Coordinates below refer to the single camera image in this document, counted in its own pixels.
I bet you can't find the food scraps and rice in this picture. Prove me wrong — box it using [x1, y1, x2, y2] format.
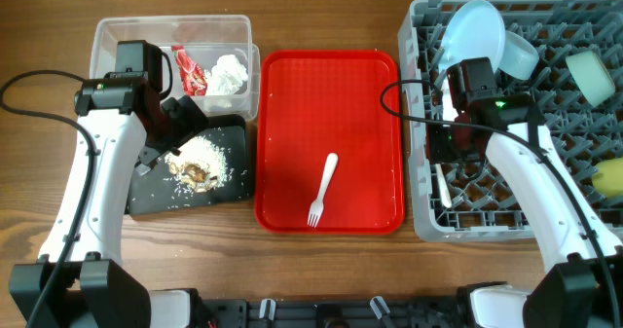
[164, 136, 231, 195]

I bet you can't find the mint green bowl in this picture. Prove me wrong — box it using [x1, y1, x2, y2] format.
[566, 51, 615, 107]

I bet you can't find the white plastic fork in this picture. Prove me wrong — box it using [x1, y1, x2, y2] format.
[308, 153, 339, 228]

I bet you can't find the red snack wrapper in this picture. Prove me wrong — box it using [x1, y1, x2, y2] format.
[171, 46, 207, 96]

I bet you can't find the black plastic tray bin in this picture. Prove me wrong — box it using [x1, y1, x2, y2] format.
[127, 115, 253, 216]

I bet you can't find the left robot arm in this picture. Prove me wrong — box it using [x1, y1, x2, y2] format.
[9, 40, 209, 327]

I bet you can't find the light blue bowl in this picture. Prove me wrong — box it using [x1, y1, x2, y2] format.
[498, 31, 539, 81]

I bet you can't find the light blue plate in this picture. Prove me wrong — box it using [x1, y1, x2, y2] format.
[438, 0, 506, 71]

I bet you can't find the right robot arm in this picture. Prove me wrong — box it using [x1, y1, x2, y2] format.
[428, 57, 622, 327]

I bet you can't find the grey dishwasher rack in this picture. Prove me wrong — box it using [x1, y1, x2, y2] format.
[398, 0, 622, 242]

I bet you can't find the clear plastic waste bin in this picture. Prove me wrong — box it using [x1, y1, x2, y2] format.
[89, 15, 260, 121]

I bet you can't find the white tissue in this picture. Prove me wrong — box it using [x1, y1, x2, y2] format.
[204, 55, 248, 95]

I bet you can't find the white plastic spoon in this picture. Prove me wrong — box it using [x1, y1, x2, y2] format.
[434, 164, 453, 208]

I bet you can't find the red serving tray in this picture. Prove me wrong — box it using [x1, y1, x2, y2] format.
[255, 51, 405, 236]

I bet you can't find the yellow plastic cup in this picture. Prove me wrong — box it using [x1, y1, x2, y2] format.
[592, 158, 623, 199]

